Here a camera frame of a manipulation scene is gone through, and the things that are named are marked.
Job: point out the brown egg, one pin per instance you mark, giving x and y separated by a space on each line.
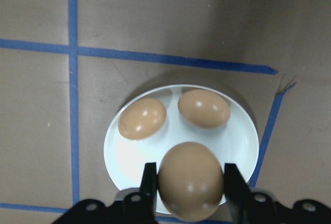
142 119
191 182
204 108

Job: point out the white round plate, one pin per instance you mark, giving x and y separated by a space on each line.
144 154

